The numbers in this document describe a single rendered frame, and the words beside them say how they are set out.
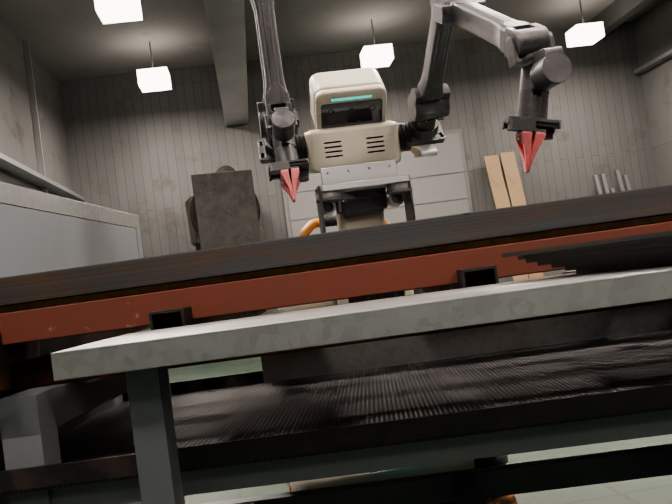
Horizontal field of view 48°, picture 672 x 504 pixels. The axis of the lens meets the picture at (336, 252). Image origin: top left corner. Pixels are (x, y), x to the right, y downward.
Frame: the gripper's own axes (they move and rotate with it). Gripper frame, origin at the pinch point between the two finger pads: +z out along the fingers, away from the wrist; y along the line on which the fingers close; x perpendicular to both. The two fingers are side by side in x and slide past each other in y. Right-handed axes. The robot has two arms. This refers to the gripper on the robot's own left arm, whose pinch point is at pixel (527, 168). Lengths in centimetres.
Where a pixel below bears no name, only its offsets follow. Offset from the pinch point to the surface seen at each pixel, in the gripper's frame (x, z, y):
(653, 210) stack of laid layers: -35.9, 11.0, 11.5
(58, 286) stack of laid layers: -35, 31, -75
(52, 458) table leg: -31, 57, -74
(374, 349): 43, 41, -25
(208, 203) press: 939, -76, -265
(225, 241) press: 947, -24, -236
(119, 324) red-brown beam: -35, 35, -65
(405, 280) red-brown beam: -35.5, 24.6, -23.3
